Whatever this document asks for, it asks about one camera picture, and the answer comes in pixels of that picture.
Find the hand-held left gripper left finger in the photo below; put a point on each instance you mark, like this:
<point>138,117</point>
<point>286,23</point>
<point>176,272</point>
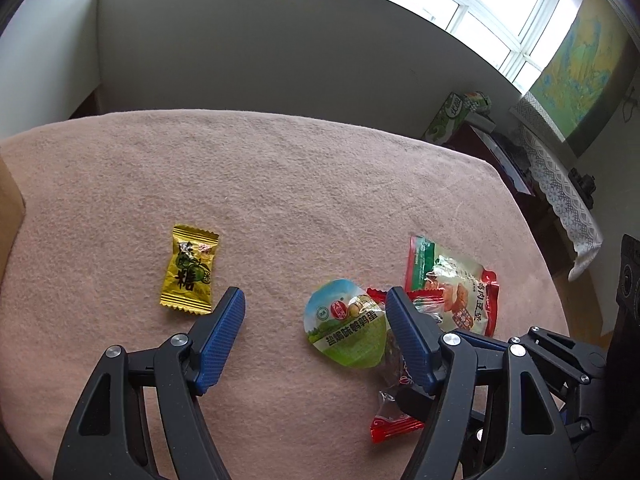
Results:
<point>220,340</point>

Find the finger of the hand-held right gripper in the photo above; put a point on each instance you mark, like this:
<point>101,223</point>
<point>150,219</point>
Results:
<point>417,404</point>
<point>560,355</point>

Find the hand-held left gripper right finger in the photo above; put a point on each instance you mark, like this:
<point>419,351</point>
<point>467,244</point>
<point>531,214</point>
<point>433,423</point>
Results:
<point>410,340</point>

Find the red candy wrapper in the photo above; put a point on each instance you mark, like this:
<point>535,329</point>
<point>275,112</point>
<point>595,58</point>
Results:
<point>392,417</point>

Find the green lid jelly cup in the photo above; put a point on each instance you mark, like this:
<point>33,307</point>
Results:
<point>345,322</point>

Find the brown cardboard box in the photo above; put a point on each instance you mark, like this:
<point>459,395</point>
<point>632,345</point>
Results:
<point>9,210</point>

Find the clear wrapped brown snack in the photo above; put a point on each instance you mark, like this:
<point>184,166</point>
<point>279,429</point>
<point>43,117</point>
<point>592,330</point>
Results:
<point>395,355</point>

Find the small red snack packet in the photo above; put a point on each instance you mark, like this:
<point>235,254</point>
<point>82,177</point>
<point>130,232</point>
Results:
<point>377,295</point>

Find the red green snack packet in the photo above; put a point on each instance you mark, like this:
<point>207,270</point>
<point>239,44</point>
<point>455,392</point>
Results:
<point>450,285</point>

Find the yellow candy packet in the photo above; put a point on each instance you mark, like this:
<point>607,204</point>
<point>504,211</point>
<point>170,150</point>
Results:
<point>191,271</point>

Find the white lace cloth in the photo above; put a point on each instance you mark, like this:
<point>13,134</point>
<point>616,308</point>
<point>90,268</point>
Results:
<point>555,180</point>

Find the dark wooden cabinet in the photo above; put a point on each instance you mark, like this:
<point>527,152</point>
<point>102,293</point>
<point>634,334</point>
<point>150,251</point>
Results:
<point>520,195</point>

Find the green printed carton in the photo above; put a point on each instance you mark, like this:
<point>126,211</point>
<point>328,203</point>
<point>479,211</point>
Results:
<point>452,115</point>

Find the black camera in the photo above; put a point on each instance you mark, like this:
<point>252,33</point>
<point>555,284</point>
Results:
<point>584,185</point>

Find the wall map poster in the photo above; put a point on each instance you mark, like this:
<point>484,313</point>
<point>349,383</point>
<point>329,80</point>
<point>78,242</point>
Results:
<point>580,65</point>

